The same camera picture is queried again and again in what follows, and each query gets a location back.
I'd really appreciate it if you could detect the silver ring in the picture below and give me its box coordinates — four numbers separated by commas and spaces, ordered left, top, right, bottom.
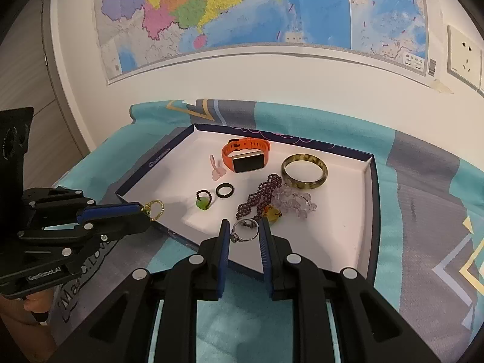
229, 219, 261, 243

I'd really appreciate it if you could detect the teal grey printed blanket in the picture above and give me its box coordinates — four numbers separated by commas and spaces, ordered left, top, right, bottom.
49, 99, 484, 363

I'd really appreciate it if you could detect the gold bead ring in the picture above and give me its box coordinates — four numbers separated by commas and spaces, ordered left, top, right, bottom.
141, 199, 165, 221

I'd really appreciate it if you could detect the pink flower hairpin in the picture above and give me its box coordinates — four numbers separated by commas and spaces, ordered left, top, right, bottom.
209, 154, 227, 182

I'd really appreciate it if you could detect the grey brown door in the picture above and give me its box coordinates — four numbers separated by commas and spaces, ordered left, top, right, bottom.
0, 0, 97, 190

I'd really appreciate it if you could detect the orange smartwatch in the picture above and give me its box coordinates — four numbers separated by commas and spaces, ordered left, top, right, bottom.
221, 137, 272, 175

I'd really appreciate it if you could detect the white jewelry box tray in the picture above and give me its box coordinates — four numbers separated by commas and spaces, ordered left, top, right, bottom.
114, 123, 380, 286

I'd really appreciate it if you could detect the green stone beaded ring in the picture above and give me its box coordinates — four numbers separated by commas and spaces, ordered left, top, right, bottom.
195, 190, 212, 211

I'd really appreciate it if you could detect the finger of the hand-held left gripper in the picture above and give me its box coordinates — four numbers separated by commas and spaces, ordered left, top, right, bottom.
22, 187, 141, 230
18, 212, 151, 258

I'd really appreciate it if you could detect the tortoiseshell bangle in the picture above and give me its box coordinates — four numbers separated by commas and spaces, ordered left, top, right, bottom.
280, 153, 328, 190

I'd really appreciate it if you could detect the amber pendant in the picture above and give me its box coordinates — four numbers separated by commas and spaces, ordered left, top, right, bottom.
262, 205, 283, 224

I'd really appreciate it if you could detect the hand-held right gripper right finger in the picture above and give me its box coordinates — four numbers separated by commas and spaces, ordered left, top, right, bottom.
258, 217, 441, 363

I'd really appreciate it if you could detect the white wall socket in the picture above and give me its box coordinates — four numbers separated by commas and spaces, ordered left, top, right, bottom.
447, 25, 484, 91

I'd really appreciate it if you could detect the purple bead bracelet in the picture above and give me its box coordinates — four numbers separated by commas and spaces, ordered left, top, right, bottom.
236, 173, 282, 224

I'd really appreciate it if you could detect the person's left forearm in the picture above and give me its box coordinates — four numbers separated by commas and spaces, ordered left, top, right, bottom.
0, 295, 50, 363

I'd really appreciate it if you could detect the person's left hand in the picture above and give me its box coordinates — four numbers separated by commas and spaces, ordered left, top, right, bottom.
21, 289, 57, 324

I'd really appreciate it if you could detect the clear crystal bracelet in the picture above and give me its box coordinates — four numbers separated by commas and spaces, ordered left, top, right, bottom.
272, 186, 318, 221

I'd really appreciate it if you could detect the colourful wall map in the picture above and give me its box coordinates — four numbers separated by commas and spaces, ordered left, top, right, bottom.
93, 0, 439, 86

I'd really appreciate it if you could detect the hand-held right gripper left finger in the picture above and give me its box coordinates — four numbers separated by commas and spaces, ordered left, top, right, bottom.
45, 218, 231, 363

